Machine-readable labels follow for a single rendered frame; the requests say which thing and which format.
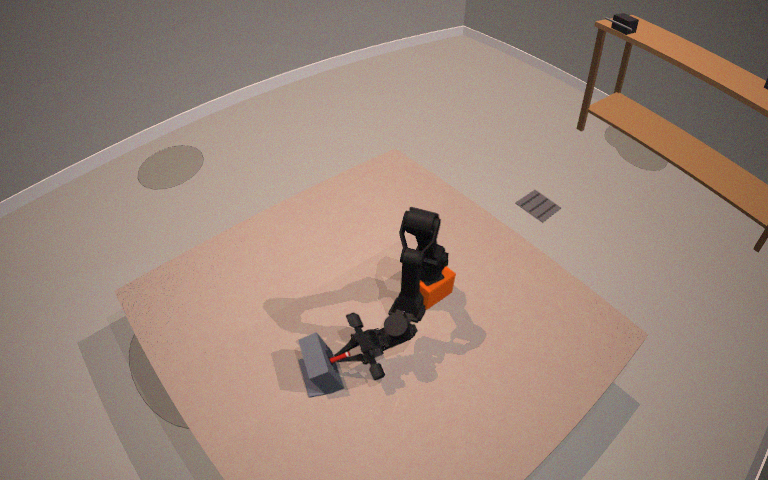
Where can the grey flat panel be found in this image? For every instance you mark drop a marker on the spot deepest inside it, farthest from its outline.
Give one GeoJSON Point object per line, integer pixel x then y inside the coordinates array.
{"type": "Point", "coordinates": [320, 375]}

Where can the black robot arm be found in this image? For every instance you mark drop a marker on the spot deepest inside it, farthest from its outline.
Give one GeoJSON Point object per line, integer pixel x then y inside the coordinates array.
{"type": "Point", "coordinates": [423, 264]}

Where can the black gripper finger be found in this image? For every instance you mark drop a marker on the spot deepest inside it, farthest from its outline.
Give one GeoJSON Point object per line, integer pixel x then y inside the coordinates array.
{"type": "Point", "coordinates": [358, 357]}
{"type": "Point", "coordinates": [350, 345]}

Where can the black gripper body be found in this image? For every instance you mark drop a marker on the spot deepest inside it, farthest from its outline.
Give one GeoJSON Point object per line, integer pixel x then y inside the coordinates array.
{"type": "Point", "coordinates": [375, 369]}

